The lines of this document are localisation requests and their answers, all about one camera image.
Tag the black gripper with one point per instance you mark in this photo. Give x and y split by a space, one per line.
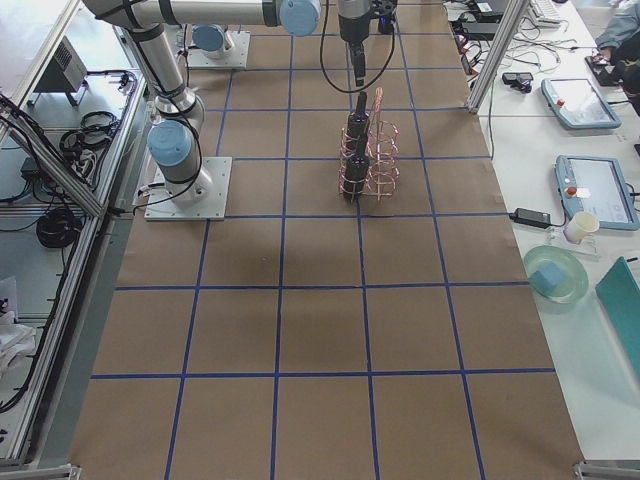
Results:
353 28

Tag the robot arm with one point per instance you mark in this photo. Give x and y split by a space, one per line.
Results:
145 23
213 40

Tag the wine bottle in basket left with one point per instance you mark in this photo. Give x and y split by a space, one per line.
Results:
357 122

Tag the wine bottle in basket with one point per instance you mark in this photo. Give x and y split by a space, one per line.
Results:
356 170
357 122

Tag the wine bottle in basket right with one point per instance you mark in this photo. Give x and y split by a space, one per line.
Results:
356 170

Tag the upper blue teach pendant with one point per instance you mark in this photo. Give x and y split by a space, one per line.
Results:
578 104

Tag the blue teach pendant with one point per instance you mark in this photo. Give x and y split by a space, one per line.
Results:
578 104
596 185

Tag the black power brick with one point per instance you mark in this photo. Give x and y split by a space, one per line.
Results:
533 218

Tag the lower blue teach pendant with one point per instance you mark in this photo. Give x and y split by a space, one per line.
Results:
596 185

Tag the white paper cup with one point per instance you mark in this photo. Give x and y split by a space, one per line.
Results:
581 225

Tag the blue sponge block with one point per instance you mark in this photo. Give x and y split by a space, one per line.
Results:
548 278

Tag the grey electronics box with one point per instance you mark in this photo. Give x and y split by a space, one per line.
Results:
65 73

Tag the green glass plate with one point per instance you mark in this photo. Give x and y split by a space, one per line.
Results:
578 283

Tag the teal folder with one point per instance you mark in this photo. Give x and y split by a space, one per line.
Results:
618 293

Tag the copper wire wine basket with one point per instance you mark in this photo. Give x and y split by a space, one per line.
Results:
382 149

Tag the aluminium frame post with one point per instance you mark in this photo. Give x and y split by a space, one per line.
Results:
505 32

